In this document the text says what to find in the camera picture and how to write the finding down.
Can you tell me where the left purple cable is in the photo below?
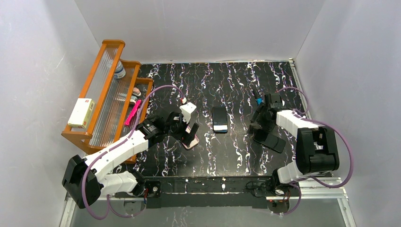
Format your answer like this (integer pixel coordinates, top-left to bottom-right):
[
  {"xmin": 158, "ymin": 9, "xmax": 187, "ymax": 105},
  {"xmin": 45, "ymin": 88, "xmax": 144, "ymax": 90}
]
[{"xmin": 81, "ymin": 85, "xmax": 186, "ymax": 220}]

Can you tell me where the beige phone case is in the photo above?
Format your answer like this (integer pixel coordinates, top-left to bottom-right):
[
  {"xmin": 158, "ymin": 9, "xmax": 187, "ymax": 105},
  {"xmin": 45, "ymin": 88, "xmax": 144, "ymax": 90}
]
[{"xmin": 181, "ymin": 123, "xmax": 199, "ymax": 149}]

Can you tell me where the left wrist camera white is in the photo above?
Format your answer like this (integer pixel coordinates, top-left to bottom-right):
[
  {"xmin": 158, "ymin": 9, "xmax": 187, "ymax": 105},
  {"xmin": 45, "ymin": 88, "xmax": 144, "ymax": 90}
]
[{"xmin": 179, "ymin": 98, "xmax": 196, "ymax": 123}]

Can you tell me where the orange wooden shelf rack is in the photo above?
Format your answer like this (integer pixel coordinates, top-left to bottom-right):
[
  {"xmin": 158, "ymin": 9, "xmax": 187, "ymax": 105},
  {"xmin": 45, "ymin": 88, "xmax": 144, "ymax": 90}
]
[{"xmin": 61, "ymin": 40, "xmax": 154, "ymax": 154}]

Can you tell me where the black phone case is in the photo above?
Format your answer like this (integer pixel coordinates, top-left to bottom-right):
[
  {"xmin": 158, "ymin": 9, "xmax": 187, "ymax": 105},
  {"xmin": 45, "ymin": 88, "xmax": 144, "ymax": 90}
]
[{"xmin": 212, "ymin": 106, "xmax": 228, "ymax": 133}]

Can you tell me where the white red box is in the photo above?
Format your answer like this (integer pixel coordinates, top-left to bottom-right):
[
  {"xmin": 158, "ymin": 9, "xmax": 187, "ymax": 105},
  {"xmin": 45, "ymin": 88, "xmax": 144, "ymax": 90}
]
[{"xmin": 67, "ymin": 98, "xmax": 95, "ymax": 129}]

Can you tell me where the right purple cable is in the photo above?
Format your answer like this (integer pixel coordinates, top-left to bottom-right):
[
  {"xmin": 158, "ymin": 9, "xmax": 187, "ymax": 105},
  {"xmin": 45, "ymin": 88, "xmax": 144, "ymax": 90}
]
[{"xmin": 277, "ymin": 87, "xmax": 355, "ymax": 217}]

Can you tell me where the white blue bottle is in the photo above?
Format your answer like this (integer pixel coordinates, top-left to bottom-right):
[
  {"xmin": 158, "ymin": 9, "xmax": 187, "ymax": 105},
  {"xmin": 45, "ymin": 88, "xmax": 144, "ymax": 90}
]
[{"xmin": 113, "ymin": 61, "xmax": 126, "ymax": 79}]

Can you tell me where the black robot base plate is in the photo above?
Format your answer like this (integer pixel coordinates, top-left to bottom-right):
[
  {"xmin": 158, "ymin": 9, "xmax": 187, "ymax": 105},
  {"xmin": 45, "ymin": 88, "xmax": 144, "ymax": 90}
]
[{"xmin": 115, "ymin": 176, "xmax": 299, "ymax": 209}]

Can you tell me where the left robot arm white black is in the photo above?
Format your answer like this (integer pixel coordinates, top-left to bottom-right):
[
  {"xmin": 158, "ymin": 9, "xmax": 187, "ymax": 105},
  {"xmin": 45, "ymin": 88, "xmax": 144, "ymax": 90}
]
[{"xmin": 62, "ymin": 112, "xmax": 199, "ymax": 209}]

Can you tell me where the small pink white item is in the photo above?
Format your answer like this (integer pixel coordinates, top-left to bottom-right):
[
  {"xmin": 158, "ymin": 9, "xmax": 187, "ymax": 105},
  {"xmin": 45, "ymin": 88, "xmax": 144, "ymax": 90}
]
[{"xmin": 132, "ymin": 87, "xmax": 141, "ymax": 96}]

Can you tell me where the purple cable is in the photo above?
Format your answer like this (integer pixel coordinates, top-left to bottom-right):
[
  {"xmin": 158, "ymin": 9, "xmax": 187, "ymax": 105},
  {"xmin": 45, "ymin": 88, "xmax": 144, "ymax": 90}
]
[
  {"xmin": 81, "ymin": 85, "xmax": 186, "ymax": 220},
  {"xmin": 277, "ymin": 87, "xmax": 355, "ymax": 217}
]

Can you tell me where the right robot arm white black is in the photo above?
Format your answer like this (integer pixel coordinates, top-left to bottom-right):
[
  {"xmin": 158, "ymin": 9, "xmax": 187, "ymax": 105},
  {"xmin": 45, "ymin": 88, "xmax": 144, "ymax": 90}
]
[{"xmin": 249, "ymin": 93, "xmax": 340, "ymax": 186}]

